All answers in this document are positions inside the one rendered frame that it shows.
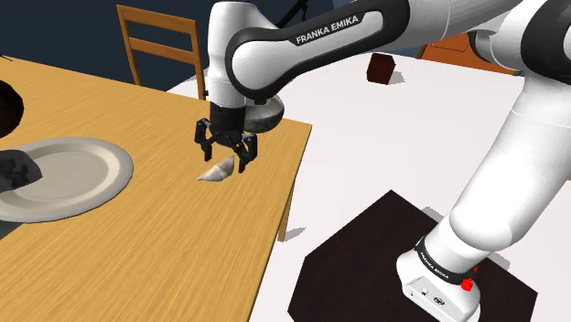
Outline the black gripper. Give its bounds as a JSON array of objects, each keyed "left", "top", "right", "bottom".
[{"left": 193, "top": 102, "right": 259, "bottom": 175}]

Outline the white pointed shell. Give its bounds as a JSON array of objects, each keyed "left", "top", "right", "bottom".
[{"left": 196, "top": 154, "right": 236, "bottom": 184}]

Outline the grey metal bowl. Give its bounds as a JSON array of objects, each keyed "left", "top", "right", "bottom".
[{"left": 242, "top": 93, "right": 286, "bottom": 134}]

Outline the wooden chair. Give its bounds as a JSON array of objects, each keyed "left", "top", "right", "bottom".
[{"left": 116, "top": 4, "right": 208, "bottom": 102}]

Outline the wooden table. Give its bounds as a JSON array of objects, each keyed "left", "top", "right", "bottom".
[{"left": 0, "top": 55, "right": 313, "bottom": 322}]

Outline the cream round plate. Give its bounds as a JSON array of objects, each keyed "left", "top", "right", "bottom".
[{"left": 0, "top": 135, "right": 135, "bottom": 224}]

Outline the dark red box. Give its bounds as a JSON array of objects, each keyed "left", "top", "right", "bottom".
[{"left": 366, "top": 52, "right": 397, "bottom": 86}]

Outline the dark robot stand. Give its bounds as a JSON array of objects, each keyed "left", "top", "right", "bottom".
[{"left": 287, "top": 188, "right": 539, "bottom": 322}]

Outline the grey and black crumpled object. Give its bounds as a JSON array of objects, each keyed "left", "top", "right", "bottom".
[{"left": 0, "top": 149, "right": 44, "bottom": 194}]

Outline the black round bowl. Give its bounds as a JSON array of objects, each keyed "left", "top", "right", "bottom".
[{"left": 0, "top": 80, "right": 26, "bottom": 140}]

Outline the orange wooden cabinet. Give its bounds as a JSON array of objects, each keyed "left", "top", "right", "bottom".
[{"left": 416, "top": 31, "right": 524, "bottom": 78}]

